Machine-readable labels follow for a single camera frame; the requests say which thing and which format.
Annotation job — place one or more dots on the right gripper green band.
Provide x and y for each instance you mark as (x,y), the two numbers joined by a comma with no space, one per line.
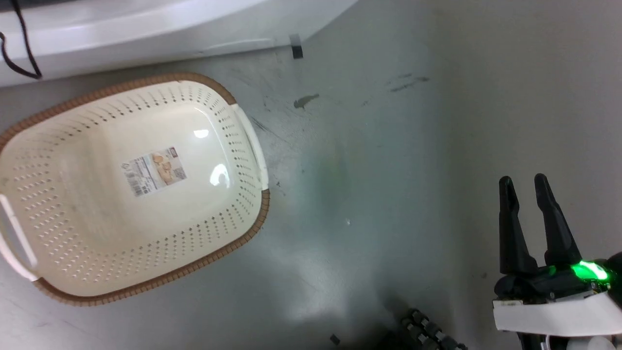
(549,311)

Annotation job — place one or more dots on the cream laundry basket brown rim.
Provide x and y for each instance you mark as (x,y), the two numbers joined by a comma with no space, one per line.
(97,228)

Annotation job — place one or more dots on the white washing machine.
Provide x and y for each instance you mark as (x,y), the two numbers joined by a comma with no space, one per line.
(146,29)

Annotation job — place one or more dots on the black tape piece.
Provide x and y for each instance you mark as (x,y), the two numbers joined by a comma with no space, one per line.
(296,48)

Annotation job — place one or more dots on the printed paper label sticker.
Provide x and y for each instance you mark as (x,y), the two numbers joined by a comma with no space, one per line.
(154,171)

